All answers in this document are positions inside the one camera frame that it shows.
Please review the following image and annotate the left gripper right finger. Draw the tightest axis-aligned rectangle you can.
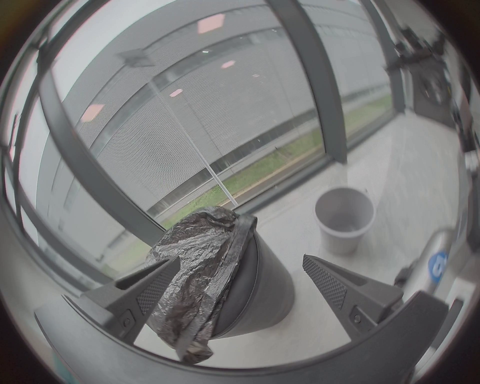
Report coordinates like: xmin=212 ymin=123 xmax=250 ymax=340
xmin=302 ymin=254 xmax=404 ymax=343

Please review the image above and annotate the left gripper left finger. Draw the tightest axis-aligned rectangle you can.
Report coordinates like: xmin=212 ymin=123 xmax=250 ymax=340
xmin=80 ymin=257 xmax=181 ymax=346

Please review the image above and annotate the black plastic bag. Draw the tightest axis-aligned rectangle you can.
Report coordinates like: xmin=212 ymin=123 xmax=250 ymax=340
xmin=144 ymin=206 xmax=259 ymax=365

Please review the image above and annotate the white trash bin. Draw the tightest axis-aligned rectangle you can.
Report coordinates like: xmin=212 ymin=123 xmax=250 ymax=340
xmin=314 ymin=187 xmax=377 ymax=256

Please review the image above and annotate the dark grey round stool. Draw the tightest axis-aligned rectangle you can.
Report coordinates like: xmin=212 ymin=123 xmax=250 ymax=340
xmin=210 ymin=224 xmax=296 ymax=340

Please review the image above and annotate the dark grey cabinet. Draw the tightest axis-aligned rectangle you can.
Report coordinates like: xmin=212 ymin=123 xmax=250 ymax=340
xmin=412 ymin=62 xmax=456 ymax=126

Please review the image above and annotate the window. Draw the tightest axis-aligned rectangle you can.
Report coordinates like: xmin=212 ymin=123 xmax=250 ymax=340
xmin=0 ymin=0 xmax=409 ymax=297

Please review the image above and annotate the black stand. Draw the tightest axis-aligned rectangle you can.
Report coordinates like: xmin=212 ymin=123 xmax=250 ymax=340
xmin=385 ymin=26 xmax=451 ymax=73

